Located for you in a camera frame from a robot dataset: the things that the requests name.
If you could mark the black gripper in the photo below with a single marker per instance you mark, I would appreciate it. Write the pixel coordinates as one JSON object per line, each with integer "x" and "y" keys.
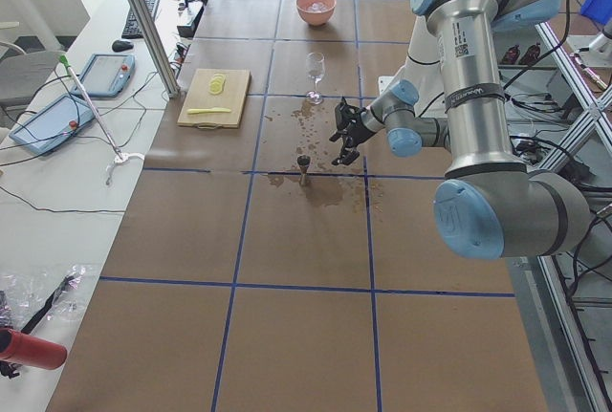
{"x": 358, "y": 133}

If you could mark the steel double jigger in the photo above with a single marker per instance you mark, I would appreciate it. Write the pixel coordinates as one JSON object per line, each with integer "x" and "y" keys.
{"x": 303, "y": 162}

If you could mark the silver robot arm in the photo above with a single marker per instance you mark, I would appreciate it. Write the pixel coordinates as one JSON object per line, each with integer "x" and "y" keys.
{"x": 490, "y": 205}

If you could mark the clear wine glass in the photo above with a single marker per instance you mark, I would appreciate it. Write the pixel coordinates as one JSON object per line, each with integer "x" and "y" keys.
{"x": 315, "y": 68}

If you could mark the clear ice cubes pile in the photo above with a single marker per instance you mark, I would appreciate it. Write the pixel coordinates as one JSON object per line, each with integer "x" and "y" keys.
{"x": 317, "y": 7}

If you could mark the bamboo cutting board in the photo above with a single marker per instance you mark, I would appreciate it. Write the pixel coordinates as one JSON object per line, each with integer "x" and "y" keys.
{"x": 236, "y": 86}

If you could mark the pink bowl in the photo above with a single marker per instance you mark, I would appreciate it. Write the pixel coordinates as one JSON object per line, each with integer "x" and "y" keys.
{"x": 315, "y": 19}

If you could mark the yellow plastic knife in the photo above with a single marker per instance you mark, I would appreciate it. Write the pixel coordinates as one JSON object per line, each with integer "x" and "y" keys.
{"x": 212, "y": 110}

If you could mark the black computer mouse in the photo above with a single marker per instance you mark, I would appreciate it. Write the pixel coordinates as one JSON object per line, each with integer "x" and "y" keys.
{"x": 122, "y": 45}

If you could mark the far blue teach pendant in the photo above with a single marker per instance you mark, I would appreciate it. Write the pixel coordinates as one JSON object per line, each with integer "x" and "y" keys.
{"x": 106, "y": 75}

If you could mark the blue teach pendant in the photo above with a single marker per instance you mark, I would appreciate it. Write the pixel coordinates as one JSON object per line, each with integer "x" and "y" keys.
{"x": 53, "y": 125}
{"x": 106, "y": 75}

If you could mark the blue storage bin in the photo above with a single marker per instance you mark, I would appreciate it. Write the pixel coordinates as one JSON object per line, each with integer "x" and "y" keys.
{"x": 597, "y": 10}

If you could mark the metal rod with green tip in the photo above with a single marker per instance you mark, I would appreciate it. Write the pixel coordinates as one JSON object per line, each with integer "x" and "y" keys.
{"x": 63, "y": 60}

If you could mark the near blue teach pendant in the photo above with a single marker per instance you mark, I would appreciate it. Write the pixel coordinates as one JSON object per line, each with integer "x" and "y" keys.
{"x": 53, "y": 125}

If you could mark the grey office chair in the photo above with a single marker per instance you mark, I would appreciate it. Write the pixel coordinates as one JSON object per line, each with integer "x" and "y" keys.
{"x": 22, "y": 74}

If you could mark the clear plastic bag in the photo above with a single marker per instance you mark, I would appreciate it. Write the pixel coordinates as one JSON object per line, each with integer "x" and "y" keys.
{"x": 30, "y": 296}

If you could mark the red bottle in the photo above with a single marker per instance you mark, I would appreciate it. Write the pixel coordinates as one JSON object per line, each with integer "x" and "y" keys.
{"x": 20, "y": 348}

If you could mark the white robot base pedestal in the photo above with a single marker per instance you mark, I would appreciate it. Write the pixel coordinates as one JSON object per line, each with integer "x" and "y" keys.
{"x": 416, "y": 49}

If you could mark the aluminium frame post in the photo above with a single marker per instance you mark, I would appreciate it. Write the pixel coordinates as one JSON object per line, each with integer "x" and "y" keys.
{"x": 155, "y": 47}

